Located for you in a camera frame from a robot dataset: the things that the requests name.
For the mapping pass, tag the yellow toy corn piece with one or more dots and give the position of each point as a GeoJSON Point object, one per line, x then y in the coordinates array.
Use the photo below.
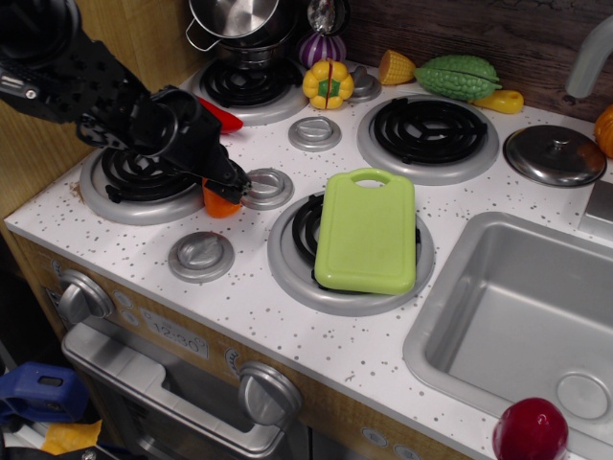
{"type": "Point", "coordinates": [395, 68]}

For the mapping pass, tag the yellow cloth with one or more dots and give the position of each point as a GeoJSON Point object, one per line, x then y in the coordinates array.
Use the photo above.
{"type": "Point", "coordinates": [66, 437]}

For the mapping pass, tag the silver toy sink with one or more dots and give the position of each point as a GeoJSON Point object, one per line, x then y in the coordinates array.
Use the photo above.
{"type": "Point", "coordinates": [522, 311]}

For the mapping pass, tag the yellow toy bell pepper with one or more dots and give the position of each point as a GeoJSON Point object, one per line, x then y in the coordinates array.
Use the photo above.
{"type": "Point", "coordinates": [327, 84]}

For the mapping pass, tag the orange toy fruit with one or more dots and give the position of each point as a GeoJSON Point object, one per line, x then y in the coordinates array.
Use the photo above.
{"type": "Point", "coordinates": [603, 131]}

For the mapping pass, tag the front left stove burner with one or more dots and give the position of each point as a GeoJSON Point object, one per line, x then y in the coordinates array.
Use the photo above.
{"type": "Point", "coordinates": [132, 189]}

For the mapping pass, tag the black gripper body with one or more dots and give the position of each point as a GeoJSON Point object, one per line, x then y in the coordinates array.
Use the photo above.
{"type": "Point", "coordinates": [174, 125]}

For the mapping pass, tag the steel pot lid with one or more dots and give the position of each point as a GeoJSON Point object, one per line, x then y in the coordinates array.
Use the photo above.
{"type": "Point", "coordinates": [555, 156]}

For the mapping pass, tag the oven dial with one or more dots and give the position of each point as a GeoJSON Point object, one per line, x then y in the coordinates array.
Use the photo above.
{"type": "Point", "coordinates": [266, 396]}
{"type": "Point", "coordinates": [81, 298]}

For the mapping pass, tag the silver knob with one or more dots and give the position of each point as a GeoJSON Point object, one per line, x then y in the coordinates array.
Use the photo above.
{"type": "Point", "coordinates": [366, 86]}
{"type": "Point", "coordinates": [201, 257]}
{"type": "Point", "coordinates": [316, 133]}
{"type": "Point", "coordinates": [270, 189]}

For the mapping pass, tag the front right stove burner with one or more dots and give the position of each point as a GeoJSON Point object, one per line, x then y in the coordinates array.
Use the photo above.
{"type": "Point", "coordinates": [291, 251]}

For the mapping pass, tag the back right stove burner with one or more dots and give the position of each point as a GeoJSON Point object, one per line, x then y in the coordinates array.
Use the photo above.
{"type": "Point", "coordinates": [431, 140]}

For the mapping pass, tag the silver oven door handle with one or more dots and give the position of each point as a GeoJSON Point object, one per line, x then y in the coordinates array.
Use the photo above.
{"type": "Point", "coordinates": [168, 409]}

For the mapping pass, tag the red toy apple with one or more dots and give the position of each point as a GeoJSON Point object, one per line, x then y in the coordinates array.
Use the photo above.
{"type": "Point", "coordinates": [531, 429]}

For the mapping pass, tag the silver knob back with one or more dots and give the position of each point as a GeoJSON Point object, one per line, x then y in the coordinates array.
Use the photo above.
{"type": "Point", "coordinates": [366, 86]}

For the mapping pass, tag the red toy chili pepper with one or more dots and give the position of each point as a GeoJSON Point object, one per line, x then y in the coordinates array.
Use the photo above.
{"type": "Point", "coordinates": [229, 122]}

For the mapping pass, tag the silver knob upper centre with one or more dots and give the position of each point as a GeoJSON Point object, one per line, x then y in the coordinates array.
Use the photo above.
{"type": "Point", "coordinates": [316, 133]}

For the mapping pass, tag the stainless steel pot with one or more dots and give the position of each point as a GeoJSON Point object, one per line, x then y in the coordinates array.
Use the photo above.
{"type": "Point", "coordinates": [245, 34]}

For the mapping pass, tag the back left stove burner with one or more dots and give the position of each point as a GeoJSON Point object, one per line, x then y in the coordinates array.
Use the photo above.
{"type": "Point", "coordinates": [257, 97]}

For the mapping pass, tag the green plastic cutting board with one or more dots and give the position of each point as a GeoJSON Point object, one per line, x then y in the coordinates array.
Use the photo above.
{"type": "Point", "coordinates": [367, 235]}

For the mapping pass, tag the blue plastic device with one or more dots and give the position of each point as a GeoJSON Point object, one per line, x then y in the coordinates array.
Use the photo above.
{"type": "Point", "coordinates": [43, 393]}

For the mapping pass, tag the right oven dial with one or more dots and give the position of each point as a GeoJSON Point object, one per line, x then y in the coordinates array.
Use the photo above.
{"type": "Point", "coordinates": [266, 396]}

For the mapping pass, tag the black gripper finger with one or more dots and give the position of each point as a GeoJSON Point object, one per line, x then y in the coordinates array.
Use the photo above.
{"type": "Point", "coordinates": [233, 192]}
{"type": "Point", "coordinates": [197, 178]}

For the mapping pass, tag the oven clock display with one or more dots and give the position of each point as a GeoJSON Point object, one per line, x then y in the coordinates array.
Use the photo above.
{"type": "Point", "coordinates": [176, 334]}

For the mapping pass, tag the grey toy faucet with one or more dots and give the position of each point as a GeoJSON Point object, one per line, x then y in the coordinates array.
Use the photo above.
{"type": "Point", "coordinates": [593, 53]}

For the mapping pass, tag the silver knob front left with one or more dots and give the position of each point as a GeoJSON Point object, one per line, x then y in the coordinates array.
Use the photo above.
{"type": "Point", "coordinates": [201, 257]}

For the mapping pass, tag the orange toy carrot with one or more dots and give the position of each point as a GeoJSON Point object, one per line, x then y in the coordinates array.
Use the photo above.
{"type": "Point", "coordinates": [216, 206]}

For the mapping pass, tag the stove burner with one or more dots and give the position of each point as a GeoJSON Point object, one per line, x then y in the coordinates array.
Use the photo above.
{"type": "Point", "coordinates": [257, 97]}
{"type": "Point", "coordinates": [132, 189]}
{"type": "Point", "coordinates": [431, 140]}
{"type": "Point", "coordinates": [291, 251]}

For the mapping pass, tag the left oven dial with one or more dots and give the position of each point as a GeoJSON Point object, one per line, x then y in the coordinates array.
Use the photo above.
{"type": "Point", "coordinates": [81, 298]}

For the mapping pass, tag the purple striped toy onion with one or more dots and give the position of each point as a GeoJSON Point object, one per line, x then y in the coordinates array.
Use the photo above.
{"type": "Point", "coordinates": [314, 47]}

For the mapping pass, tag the steel spoon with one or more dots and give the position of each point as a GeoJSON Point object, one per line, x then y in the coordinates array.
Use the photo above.
{"type": "Point", "coordinates": [328, 17]}

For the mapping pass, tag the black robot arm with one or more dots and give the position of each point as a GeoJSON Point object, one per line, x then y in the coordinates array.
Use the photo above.
{"type": "Point", "coordinates": [52, 70]}

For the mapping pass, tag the green toy bitter gourd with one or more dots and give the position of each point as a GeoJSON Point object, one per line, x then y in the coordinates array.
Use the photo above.
{"type": "Point", "coordinates": [458, 77]}

